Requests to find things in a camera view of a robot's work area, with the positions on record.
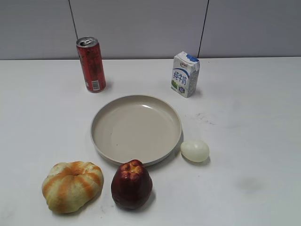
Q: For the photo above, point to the white blue milk carton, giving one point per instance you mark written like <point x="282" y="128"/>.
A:
<point x="185" y="74"/>

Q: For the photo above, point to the dark red apple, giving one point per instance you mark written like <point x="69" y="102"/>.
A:
<point x="131" y="185"/>

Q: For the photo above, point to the white egg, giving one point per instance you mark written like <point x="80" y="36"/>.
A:
<point x="195" y="150"/>

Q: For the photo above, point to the red soda can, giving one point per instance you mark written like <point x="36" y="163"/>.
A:
<point x="89" y="52"/>

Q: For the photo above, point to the orange striped pumpkin bread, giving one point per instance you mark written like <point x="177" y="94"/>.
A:
<point x="70" y="185"/>

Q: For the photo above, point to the beige round plate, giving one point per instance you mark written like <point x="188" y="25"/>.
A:
<point x="136" y="127"/>

